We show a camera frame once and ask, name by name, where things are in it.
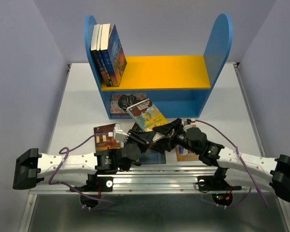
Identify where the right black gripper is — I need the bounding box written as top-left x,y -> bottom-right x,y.
152,117 -> 200,155

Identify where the Three Days to See book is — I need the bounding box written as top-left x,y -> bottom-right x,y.
130,122 -> 174,153

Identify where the yellow teal paperback book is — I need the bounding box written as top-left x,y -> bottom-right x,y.
127,99 -> 169,132

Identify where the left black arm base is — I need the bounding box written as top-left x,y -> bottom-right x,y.
69,174 -> 114,211

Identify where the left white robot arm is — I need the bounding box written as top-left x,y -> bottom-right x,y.
13,126 -> 158,191

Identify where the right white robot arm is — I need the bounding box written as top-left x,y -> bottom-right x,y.
153,118 -> 290,203

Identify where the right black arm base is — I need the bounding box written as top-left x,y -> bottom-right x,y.
194,167 -> 242,208

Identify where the Nineteen Eighty-Four blue book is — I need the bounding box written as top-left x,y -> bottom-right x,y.
137,149 -> 166,165

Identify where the orange Othello book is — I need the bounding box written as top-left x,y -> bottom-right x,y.
175,145 -> 199,162

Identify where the dark door cover book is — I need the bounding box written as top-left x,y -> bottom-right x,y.
93,123 -> 121,152

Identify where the Little Women floral book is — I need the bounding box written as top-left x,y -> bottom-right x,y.
110,93 -> 146,117

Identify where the blue and yellow bookshelf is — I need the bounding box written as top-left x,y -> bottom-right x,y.
84,14 -> 233,119

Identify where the upright blue orange book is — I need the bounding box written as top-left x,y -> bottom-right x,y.
104,25 -> 127,87

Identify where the middle upright blue book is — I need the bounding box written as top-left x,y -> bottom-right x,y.
97,24 -> 114,87

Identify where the leftmost upright dark book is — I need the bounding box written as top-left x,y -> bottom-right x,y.
90,24 -> 109,85

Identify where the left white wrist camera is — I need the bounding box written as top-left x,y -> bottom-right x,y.
108,123 -> 129,143

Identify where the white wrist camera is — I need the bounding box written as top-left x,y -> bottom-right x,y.
108,123 -> 129,143
183,118 -> 197,127

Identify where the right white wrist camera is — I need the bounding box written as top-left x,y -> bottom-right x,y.
183,118 -> 197,127

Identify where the aluminium mounting rail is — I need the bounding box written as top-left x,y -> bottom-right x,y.
30,165 -> 283,195

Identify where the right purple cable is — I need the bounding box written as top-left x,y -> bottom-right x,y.
195,119 -> 269,209

